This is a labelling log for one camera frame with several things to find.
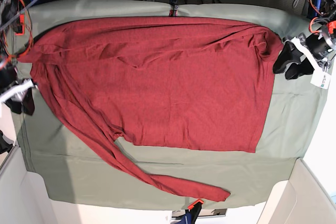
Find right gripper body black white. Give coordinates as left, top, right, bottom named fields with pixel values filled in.
left=1, top=79, right=36, bottom=103

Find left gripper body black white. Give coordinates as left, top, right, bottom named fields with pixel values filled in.
left=285, top=32, right=335, bottom=71

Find red long-sleeve T-shirt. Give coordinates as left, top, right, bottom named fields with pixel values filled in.
left=19, top=17, right=283, bottom=202

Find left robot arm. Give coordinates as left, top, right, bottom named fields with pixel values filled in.
left=272, top=0, right=335, bottom=80

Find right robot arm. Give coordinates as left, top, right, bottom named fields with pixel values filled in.
left=1, top=0, right=305, bottom=115

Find top left orange clamp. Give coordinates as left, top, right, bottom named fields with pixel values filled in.
left=13, top=14, right=25, bottom=36

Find green table cloth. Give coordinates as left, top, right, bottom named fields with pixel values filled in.
left=1, top=0, right=331, bottom=210

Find bottom orange blue clamp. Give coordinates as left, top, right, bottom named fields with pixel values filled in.
left=177, top=199, right=204, bottom=224

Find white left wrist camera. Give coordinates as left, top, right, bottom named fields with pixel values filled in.
left=310, top=70, right=331, bottom=90

